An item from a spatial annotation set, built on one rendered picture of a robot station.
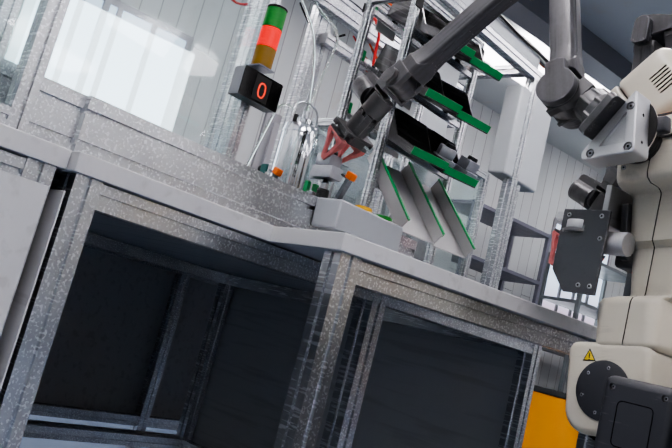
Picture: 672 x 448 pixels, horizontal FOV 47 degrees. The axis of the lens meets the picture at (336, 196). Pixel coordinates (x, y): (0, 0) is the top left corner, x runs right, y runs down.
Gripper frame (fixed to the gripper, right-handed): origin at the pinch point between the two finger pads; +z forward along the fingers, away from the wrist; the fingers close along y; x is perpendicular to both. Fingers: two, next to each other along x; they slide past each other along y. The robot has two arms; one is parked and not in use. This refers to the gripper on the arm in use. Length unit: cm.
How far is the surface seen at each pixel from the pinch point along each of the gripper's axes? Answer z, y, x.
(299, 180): 37, -61, -63
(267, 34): -12.1, 20.0, -23.1
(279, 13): -17.2, 18.8, -26.1
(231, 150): 12.5, 18.1, -8.5
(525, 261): 99, -556, -240
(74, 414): 164, -46, -55
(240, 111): 4.8, 19.0, -13.9
